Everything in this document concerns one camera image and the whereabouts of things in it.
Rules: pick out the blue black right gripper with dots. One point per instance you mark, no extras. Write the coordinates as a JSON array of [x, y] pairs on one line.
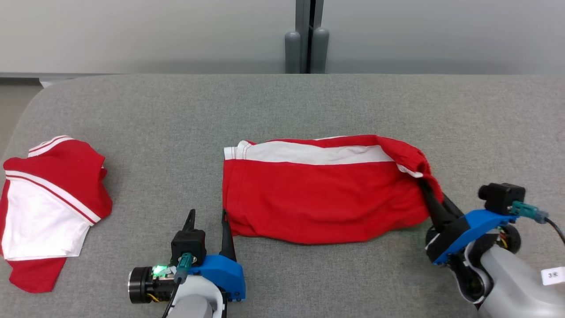
[[468, 229]]

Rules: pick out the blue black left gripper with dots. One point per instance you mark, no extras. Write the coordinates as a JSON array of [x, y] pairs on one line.
[[225, 276]]

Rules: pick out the red shorts with white band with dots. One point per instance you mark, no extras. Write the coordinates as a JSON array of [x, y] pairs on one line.
[[318, 198]]

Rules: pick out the red white t-shirt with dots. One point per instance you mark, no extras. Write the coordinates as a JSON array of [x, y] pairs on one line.
[[57, 176]]

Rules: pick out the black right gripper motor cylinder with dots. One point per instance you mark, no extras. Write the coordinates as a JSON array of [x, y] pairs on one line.
[[511, 238]]

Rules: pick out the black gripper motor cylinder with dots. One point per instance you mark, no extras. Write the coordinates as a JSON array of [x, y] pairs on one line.
[[511, 238], [143, 285]]

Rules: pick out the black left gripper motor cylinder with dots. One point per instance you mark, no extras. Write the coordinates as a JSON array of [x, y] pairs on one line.
[[143, 285]]

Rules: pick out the grey cylindrical bumper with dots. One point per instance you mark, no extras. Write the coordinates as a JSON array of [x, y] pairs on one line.
[[292, 53], [321, 51]]

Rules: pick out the grey baseboard strip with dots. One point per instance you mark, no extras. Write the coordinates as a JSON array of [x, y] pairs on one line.
[[26, 77]]

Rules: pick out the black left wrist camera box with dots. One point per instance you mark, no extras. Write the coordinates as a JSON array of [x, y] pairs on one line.
[[189, 245]]

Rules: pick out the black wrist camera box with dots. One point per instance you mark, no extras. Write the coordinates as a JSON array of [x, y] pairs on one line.
[[503, 196], [189, 245]]

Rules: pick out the teal left camera connector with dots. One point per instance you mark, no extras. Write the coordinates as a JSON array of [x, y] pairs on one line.
[[183, 267]]

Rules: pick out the teal camera connector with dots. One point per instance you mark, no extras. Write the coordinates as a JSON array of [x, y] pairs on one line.
[[529, 212], [183, 267]]

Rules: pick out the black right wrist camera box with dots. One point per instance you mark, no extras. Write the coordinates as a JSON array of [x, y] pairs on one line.
[[503, 196]]

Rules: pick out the teal right camera connector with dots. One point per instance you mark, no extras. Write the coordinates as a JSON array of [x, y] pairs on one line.
[[529, 212]]

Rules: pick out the grey partition post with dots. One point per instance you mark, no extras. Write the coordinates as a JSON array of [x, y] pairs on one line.
[[309, 35]]

